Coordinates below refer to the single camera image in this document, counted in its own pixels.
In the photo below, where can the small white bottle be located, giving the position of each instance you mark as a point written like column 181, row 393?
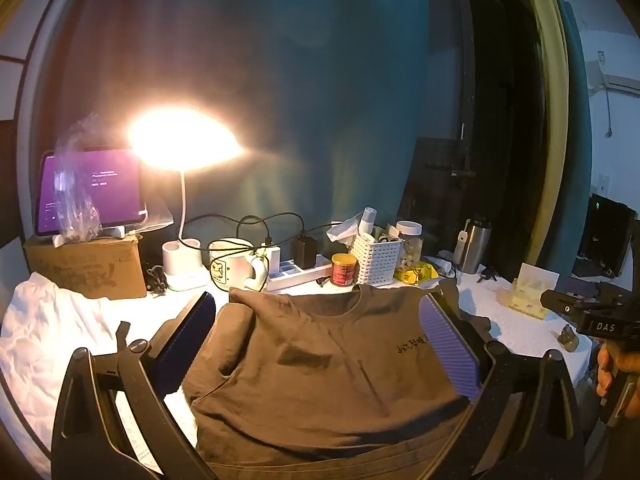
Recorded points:
column 368, row 220

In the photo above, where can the crumpled white tissue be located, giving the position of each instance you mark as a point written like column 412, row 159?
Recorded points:
column 344, row 230

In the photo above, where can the small dark figurine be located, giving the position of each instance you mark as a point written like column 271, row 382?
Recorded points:
column 569, row 339

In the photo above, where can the brown t-shirt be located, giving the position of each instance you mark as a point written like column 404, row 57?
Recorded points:
column 325, row 360

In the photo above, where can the clear plastic bag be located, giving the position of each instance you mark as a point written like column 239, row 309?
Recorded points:
column 75, row 185

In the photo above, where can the white tube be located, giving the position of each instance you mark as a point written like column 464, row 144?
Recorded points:
column 440, row 262

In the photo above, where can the white textured tablecloth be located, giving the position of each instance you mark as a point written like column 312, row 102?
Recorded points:
column 520, row 330

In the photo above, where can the white desk lamp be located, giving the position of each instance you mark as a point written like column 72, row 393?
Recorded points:
column 181, row 266

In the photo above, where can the white air conditioner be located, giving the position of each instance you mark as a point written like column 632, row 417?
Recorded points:
column 622, row 82

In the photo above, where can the white perforated basket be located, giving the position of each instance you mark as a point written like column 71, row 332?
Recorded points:
column 375, row 260

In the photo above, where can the yellow snack packet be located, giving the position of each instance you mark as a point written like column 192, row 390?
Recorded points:
column 415, row 274

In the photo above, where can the person's right hand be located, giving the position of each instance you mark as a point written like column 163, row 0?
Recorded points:
column 606, row 370

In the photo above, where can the tablet with purple screen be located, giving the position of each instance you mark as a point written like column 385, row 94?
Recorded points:
column 117, row 185

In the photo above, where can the yellow tissue box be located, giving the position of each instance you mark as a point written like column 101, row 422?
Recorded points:
column 532, row 292

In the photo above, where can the cardboard box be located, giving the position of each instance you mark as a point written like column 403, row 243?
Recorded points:
column 85, row 270

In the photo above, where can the jar with white lid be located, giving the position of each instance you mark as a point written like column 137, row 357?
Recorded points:
column 410, row 240

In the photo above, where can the steel thermos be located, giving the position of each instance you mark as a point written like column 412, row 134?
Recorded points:
column 472, row 247

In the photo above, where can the white charger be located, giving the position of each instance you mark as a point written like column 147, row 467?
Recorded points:
column 271, row 260

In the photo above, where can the white cartoon mug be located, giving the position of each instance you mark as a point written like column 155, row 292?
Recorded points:
column 227, row 266

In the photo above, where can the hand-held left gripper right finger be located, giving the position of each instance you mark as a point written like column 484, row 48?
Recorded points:
column 450, row 345

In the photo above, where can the red can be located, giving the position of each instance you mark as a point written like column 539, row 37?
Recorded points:
column 344, row 271

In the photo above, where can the black box with light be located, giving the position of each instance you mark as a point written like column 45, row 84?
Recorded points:
column 607, row 232

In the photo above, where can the white power strip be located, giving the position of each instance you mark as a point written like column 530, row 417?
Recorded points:
column 300, row 278

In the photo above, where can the black charger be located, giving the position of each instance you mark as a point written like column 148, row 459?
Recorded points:
column 304, row 252

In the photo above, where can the white garment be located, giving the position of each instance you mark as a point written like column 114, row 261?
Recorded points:
column 45, row 330

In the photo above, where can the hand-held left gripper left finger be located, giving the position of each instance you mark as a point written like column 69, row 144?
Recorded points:
column 187, row 340

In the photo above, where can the white tablet stand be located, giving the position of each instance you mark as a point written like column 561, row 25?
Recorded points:
column 115, row 232

